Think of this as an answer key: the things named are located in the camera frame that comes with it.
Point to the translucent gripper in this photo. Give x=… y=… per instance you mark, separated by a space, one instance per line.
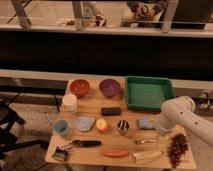
x=161 y=138

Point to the silver metal fork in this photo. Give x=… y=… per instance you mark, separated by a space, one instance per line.
x=138 y=142

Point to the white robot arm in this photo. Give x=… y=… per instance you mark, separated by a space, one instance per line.
x=181 y=111

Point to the purple bowl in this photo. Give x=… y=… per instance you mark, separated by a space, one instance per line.
x=109 y=87

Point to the red bowl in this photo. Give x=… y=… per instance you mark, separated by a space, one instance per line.
x=80 y=87

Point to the dark red grapes bunch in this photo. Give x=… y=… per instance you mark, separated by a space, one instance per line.
x=178 y=147

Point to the blue sponge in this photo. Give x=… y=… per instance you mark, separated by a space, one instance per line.
x=145 y=124

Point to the yellow corn cob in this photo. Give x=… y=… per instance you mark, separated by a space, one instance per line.
x=147 y=156

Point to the silver metal cup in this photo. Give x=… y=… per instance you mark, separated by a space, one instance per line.
x=123 y=127

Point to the orange carrot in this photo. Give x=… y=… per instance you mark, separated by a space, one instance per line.
x=115 y=153

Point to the green plastic tray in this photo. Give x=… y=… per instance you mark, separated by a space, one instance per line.
x=147 y=93

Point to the orange yellow fruit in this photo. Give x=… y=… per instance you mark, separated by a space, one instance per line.
x=102 y=125

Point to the black rectangular block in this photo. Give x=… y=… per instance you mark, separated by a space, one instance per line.
x=110 y=111

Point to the wooden table board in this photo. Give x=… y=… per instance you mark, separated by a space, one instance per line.
x=90 y=105

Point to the blue crumpled cloth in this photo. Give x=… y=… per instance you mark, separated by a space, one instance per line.
x=83 y=123

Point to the white cup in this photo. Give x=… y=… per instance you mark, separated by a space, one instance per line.
x=70 y=102

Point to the light blue cup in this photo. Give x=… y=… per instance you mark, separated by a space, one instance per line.
x=61 y=127

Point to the person in background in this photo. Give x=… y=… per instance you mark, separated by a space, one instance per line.
x=142 y=12

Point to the black handled peeler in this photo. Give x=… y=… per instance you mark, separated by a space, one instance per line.
x=61 y=153

